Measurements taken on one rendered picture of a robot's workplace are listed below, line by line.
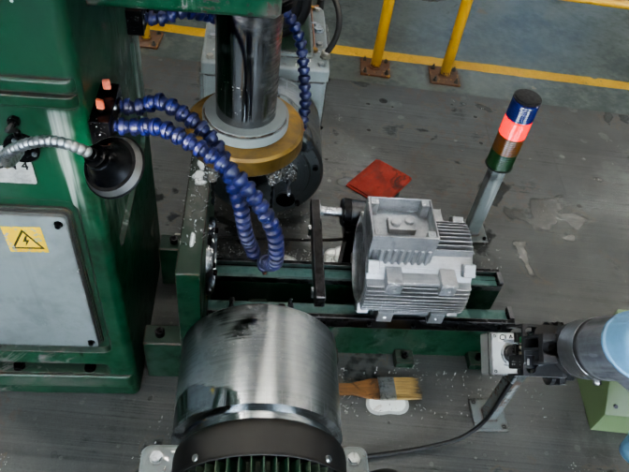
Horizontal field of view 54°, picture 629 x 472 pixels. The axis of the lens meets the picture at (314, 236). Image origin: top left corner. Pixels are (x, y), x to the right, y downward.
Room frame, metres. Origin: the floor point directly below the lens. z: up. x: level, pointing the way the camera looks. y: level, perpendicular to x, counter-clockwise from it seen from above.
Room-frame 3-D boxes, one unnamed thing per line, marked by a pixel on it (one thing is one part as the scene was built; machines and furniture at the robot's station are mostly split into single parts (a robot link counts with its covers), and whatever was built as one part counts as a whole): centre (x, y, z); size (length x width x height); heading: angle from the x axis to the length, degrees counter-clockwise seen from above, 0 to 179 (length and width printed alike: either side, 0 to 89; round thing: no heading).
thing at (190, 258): (0.74, 0.25, 0.97); 0.30 x 0.11 x 0.34; 9
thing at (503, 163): (1.15, -0.39, 1.05); 0.06 x 0.06 x 0.04
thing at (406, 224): (0.80, -0.15, 1.11); 0.12 x 0.11 x 0.07; 99
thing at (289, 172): (1.09, 0.15, 1.04); 0.41 x 0.25 x 0.25; 9
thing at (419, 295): (0.81, -0.19, 1.01); 0.20 x 0.19 x 0.19; 99
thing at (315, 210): (0.81, -0.01, 1.02); 0.26 x 0.04 x 0.03; 9
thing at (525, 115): (1.15, -0.39, 1.19); 0.06 x 0.06 x 0.04
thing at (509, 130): (1.15, -0.39, 1.14); 0.06 x 0.06 x 0.04
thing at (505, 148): (1.15, -0.39, 1.10); 0.06 x 0.06 x 0.04
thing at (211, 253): (0.75, 0.18, 1.02); 0.15 x 0.02 x 0.15; 9
